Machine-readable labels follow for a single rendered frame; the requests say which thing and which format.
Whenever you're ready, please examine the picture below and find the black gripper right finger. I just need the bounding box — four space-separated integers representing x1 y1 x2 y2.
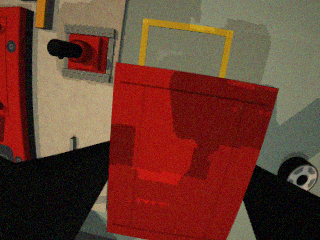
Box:
243 165 320 240

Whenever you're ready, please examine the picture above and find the small black toy tyre with white hub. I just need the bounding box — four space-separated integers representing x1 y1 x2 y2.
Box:
277 156 319 191

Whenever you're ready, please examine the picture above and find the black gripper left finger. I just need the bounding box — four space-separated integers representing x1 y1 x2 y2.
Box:
0 141 111 240

